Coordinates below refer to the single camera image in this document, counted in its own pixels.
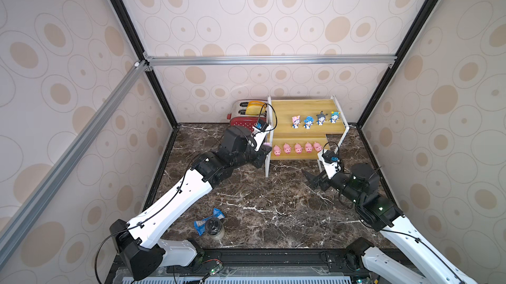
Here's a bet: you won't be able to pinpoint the silver aluminium rail left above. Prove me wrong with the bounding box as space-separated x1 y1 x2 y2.
1 60 148 268

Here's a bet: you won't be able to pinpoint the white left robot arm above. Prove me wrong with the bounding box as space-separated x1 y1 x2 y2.
109 121 273 281

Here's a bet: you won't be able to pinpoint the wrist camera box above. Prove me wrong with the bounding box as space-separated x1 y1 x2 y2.
252 119 274 152
318 149 344 179

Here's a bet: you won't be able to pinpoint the blue plastic wrapper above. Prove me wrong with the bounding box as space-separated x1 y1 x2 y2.
193 208 225 236

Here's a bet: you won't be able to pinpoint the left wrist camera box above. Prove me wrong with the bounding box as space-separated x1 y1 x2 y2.
252 119 274 152

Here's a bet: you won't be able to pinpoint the pink pig toy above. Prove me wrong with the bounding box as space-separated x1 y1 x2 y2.
273 145 281 156
304 143 313 153
313 142 323 152
294 143 303 154
283 144 291 154

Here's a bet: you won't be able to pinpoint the black corner frame post left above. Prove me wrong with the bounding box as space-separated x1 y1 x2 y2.
109 0 178 129

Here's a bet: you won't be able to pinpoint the silver aluminium rail back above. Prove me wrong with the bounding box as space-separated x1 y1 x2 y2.
147 54 397 67

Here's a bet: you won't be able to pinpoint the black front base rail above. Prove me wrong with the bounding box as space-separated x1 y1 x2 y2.
108 247 420 284

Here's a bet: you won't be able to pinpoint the black corner frame post right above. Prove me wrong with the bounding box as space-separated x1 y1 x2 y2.
356 0 440 129

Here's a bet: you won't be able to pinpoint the white metal wooden shelf rack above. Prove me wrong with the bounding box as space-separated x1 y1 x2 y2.
265 95 350 177

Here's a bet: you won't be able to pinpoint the clear tape roll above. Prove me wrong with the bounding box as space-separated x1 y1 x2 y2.
204 217 225 241

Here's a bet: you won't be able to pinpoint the Doraemon figure grey costume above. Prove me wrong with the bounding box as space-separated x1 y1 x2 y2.
316 111 328 126

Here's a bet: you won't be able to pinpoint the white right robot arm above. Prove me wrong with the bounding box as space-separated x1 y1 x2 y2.
303 163 475 283

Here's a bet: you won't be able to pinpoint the black corner frame post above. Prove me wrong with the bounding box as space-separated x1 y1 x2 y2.
109 0 178 129
356 0 440 129

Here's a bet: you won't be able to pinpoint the silver aluminium rail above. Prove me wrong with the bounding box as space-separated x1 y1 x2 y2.
1 60 148 268
147 54 397 67

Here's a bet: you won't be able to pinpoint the red polka dot toaster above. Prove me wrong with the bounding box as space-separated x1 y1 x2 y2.
227 100 267 133

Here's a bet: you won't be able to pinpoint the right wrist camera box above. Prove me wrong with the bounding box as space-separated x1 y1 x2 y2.
318 149 344 179

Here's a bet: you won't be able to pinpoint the Doraemon figure teal ball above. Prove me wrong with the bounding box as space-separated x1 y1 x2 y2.
330 111 341 123

